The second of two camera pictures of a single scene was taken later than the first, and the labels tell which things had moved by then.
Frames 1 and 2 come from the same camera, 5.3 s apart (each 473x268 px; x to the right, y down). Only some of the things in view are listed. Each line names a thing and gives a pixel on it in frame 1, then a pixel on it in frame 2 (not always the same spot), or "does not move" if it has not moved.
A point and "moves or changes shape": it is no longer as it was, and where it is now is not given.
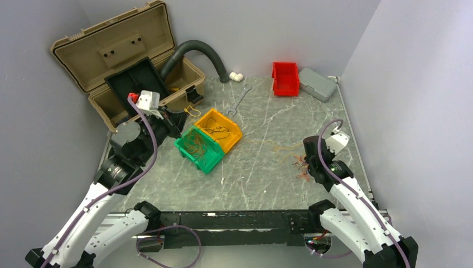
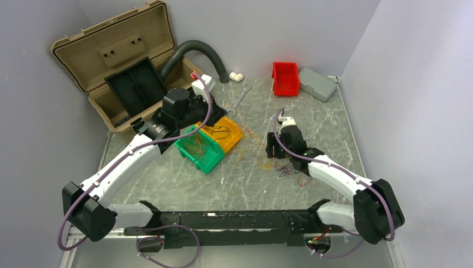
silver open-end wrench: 248,87 does not move
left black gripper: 173,121 to 217,113
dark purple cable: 211,130 does not move
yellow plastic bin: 225,132 does not move
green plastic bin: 200,148 does not move
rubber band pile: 303,163 moves or changes shape
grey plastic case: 318,86 does not move
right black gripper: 332,154 to 271,141
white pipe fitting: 237,77 does not move
